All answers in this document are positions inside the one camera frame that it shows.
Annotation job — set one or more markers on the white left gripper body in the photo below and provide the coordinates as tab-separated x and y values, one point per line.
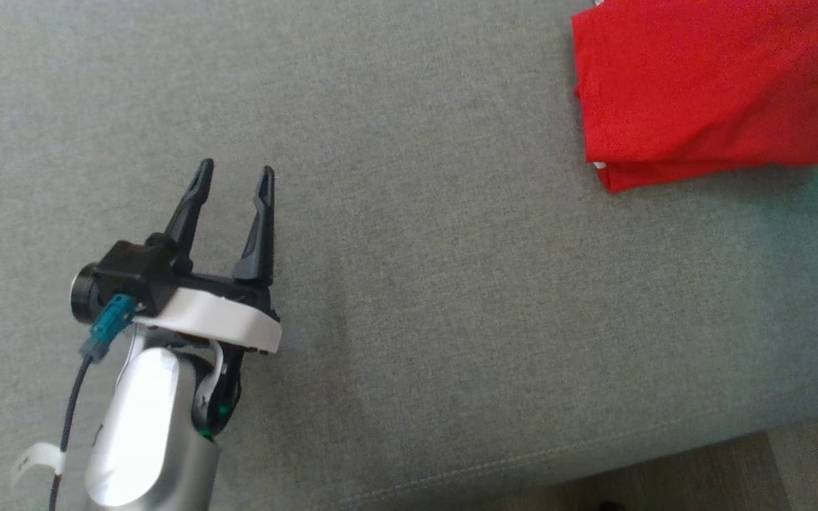
217	316

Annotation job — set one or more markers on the red garment with white trim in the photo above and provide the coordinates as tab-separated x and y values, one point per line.
700	78

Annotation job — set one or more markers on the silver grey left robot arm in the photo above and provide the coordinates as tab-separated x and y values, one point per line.
146	426

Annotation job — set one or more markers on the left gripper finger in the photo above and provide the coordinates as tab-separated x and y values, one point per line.
192	213
260	234

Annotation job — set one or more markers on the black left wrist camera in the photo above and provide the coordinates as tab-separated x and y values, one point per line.
118	273

